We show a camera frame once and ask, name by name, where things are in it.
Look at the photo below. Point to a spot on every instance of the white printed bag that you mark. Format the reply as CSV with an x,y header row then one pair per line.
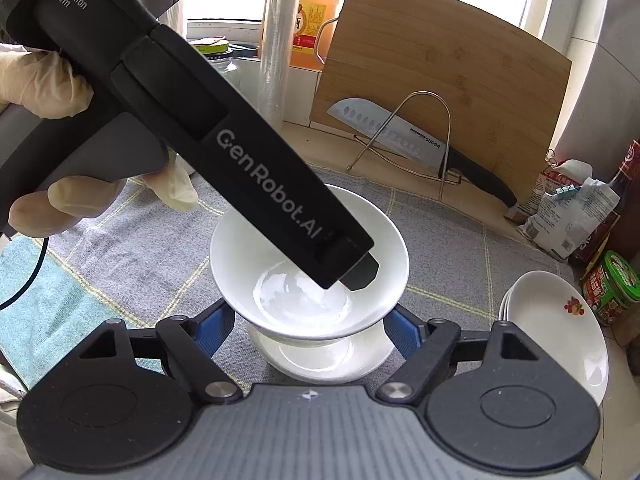
x,y
570,220

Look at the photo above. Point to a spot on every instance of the orange cooking oil jug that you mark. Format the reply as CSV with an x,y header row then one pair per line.
x,y
312,15

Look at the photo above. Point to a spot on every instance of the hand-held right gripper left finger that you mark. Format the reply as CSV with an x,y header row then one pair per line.
x,y
215,330

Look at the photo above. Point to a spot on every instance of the person's left hand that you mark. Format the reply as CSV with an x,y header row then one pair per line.
x,y
40,85

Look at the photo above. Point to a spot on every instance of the glass jar with yellow label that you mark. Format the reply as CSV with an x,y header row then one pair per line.
x,y
225,57

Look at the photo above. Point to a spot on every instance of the grey and blue checked towel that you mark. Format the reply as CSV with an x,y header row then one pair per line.
x,y
450,260

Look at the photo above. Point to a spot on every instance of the tall plastic wrap roll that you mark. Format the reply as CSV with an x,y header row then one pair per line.
x,y
277,50

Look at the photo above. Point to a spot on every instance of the clipped food bag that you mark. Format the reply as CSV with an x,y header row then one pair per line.
x,y
560,175

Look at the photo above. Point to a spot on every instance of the bamboo cutting board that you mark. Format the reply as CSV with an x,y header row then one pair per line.
x,y
440,70

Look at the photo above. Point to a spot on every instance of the white floral bowl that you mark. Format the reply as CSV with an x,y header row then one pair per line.
x,y
320,360
380,260

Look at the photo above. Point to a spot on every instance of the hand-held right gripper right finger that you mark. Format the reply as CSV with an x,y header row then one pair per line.
x,y
405,332

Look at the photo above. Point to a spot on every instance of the dark soy sauce bottle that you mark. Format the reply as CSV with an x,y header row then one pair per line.
x,y
617,200

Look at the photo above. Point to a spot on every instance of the green lid sauce jar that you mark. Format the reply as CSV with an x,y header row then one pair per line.
x,y
615,290

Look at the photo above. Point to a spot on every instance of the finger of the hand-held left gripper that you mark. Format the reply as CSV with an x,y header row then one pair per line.
x,y
362,272

